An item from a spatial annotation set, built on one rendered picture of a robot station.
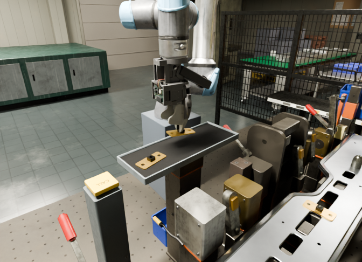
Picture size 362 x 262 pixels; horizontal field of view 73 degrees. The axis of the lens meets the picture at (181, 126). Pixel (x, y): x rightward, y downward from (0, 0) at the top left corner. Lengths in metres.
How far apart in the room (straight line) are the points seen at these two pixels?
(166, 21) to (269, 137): 0.47
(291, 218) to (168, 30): 0.60
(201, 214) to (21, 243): 0.83
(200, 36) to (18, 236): 1.08
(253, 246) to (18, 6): 7.16
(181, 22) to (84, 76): 4.78
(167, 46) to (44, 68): 4.60
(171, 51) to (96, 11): 7.18
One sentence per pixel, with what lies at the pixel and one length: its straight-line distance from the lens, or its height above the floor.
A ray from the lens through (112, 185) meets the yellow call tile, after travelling 0.60.
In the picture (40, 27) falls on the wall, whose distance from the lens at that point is 7.45.
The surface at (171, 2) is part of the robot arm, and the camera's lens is 0.61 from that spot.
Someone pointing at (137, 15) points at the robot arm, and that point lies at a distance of 0.75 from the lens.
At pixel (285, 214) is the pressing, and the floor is 1.00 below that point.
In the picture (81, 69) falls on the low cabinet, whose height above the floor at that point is 0.56.
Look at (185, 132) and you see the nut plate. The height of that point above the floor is 1.20.
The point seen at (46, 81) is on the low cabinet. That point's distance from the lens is 5.18.
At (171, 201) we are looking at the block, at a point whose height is 0.97.
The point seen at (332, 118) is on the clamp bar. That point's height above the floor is 1.12.
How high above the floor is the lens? 1.51
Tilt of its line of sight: 24 degrees down
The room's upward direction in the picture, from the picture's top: straight up
